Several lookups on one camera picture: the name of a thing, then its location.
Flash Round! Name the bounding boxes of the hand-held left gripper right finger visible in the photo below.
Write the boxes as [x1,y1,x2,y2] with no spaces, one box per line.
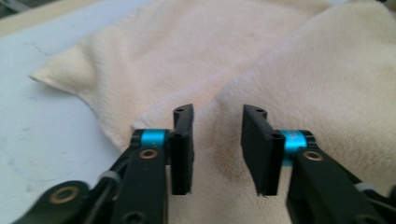
[241,105,384,224]

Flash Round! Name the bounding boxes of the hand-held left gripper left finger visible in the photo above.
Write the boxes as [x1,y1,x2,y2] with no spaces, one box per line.
[110,104,195,224]

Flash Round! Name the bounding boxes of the cream terry towel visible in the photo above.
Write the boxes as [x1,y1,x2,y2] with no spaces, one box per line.
[29,0,396,224]

